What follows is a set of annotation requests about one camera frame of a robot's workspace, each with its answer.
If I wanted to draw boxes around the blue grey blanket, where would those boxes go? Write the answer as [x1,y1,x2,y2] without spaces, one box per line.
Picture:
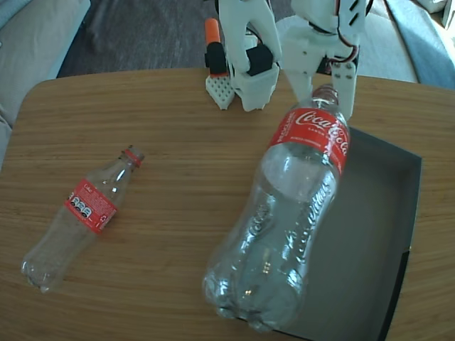
[385,0,455,90]

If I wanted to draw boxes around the dark grey rug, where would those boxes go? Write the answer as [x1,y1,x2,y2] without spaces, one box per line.
[56,0,221,80]

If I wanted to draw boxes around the grey sofa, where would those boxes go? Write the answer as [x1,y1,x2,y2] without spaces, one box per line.
[0,0,92,168]

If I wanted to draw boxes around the clear bottle red logo label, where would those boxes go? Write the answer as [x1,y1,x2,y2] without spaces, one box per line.
[202,84,351,333]

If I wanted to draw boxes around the teal cushion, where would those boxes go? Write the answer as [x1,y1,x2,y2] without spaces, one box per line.
[0,0,33,31]

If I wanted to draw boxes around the orange black table clamp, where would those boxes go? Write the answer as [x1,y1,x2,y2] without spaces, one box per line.
[204,17,228,77]

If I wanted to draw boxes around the pale grey upholstered seat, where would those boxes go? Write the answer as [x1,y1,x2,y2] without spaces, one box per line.
[275,0,419,85]

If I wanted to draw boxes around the clear bottle red text label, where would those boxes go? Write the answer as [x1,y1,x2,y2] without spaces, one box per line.
[20,144,146,294]

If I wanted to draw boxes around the flat white camera mount plate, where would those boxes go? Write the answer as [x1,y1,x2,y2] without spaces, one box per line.
[280,26,338,75]

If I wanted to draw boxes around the grey cardboard box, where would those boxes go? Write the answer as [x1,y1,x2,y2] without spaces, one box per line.
[269,126,423,341]

